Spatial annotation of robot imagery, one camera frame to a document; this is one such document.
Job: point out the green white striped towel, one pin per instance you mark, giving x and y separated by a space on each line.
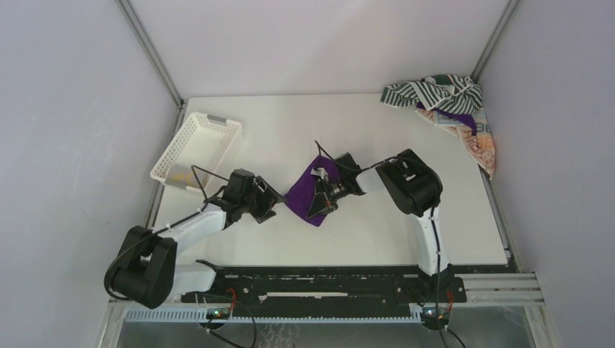
451 94

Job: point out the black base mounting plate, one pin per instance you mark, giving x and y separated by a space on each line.
348 291

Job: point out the cream bear print towel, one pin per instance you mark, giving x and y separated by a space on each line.
479 146

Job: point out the white slotted cable duct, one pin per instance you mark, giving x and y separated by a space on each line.
194 315

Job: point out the yellow grey patterned towel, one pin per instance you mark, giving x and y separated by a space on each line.
181 176

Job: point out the left controller board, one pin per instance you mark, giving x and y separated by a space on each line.
218 314

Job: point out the right controller board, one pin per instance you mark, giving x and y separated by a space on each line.
433 321

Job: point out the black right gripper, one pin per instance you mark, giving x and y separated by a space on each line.
322 193

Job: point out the aluminium corner post right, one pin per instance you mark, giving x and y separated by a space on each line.
497 33

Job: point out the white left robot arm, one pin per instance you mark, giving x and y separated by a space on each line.
146 269

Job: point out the aluminium corner post left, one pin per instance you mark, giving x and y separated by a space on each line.
131 16

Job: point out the white plastic basket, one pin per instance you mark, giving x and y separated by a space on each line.
205 144

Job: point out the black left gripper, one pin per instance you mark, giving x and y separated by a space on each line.
269 198

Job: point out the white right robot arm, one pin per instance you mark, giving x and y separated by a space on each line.
413 186

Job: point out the purple towel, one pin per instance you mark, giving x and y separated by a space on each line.
300 196

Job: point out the aluminium corner post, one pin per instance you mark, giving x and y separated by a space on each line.
497 33
131 16

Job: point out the controller board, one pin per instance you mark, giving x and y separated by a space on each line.
433 321
218 314

